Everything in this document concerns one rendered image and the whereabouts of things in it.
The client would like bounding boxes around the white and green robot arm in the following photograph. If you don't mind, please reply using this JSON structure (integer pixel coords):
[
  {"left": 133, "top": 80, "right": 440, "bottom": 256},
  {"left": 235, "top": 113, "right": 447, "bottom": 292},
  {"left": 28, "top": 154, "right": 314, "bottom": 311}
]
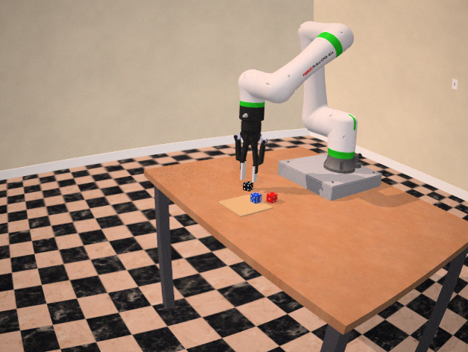
[{"left": 238, "top": 22, "right": 362, "bottom": 174}]

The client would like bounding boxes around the tan square mat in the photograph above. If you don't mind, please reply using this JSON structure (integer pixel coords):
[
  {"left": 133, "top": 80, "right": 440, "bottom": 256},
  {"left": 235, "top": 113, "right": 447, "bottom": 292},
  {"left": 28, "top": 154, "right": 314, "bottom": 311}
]
[{"left": 218, "top": 195, "right": 273, "bottom": 217}]

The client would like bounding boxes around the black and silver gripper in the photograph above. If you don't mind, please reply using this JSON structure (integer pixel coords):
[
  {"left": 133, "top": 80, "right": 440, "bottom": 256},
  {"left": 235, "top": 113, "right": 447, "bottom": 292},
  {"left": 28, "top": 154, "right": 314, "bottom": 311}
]
[{"left": 234, "top": 120, "right": 268, "bottom": 183}]

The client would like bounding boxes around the red die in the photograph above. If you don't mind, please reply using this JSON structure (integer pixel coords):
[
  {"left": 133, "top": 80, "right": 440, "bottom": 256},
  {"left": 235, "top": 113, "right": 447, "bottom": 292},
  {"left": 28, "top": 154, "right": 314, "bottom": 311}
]
[{"left": 266, "top": 192, "right": 278, "bottom": 203}]

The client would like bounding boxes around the blue die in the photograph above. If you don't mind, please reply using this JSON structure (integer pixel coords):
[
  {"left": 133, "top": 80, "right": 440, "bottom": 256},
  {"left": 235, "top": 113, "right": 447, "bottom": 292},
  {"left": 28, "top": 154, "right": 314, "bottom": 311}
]
[{"left": 250, "top": 192, "right": 262, "bottom": 204}]

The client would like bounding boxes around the black die with white pips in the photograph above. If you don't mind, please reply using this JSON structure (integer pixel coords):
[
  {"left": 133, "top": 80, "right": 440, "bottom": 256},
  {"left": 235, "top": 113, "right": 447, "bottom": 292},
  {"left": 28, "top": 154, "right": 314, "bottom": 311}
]
[{"left": 243, "top": 181, "right": 253, "bottom": 192}]

